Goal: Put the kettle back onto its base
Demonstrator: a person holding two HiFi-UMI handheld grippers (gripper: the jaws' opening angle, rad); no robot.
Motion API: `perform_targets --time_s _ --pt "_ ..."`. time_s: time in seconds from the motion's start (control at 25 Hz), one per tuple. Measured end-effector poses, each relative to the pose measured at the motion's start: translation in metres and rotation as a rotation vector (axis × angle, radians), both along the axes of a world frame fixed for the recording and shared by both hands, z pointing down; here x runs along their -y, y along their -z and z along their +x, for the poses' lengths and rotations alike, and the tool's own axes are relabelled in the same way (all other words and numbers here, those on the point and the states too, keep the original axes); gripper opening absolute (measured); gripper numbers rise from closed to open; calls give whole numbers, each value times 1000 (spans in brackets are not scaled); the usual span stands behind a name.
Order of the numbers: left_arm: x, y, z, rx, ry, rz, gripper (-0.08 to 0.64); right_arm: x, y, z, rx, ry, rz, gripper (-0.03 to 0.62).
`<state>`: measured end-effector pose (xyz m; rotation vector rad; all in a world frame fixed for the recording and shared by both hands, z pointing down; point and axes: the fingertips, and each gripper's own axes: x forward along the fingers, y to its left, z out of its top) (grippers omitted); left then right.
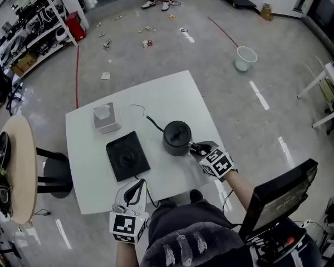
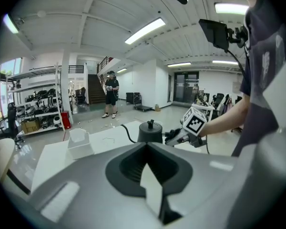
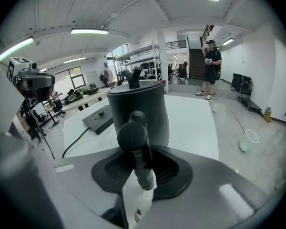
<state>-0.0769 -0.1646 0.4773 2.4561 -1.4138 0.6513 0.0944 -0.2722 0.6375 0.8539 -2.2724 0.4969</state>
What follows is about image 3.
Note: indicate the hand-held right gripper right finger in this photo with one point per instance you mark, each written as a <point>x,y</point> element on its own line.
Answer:
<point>171,173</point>

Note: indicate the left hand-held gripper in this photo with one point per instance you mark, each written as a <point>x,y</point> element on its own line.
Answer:
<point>37,81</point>

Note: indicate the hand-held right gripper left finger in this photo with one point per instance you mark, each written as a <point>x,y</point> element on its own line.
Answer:
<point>112,173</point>

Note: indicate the person's left hand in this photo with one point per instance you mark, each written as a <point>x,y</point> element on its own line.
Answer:
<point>21,88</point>

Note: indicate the white rectangular table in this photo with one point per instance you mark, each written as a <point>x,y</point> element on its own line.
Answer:
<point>190,128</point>

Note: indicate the round beige table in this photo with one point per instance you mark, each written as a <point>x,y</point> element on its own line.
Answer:
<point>85,101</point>

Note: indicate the clothes rack with garments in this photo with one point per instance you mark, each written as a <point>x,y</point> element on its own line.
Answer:
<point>106,77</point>

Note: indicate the white plastic bucket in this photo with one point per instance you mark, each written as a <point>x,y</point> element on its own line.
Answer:
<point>245,144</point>

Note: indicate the dark staircase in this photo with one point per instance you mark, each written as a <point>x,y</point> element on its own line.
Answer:
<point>196,65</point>

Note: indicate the white metal shelf rack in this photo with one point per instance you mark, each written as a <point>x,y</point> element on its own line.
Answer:
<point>143,49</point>

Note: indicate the yellow bottle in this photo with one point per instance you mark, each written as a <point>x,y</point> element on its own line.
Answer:
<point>268,114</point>

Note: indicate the black platform cart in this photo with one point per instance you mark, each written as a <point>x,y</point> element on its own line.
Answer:
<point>243,82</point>

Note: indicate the black balcony railing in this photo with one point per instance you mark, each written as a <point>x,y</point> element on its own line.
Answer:
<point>176,44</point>

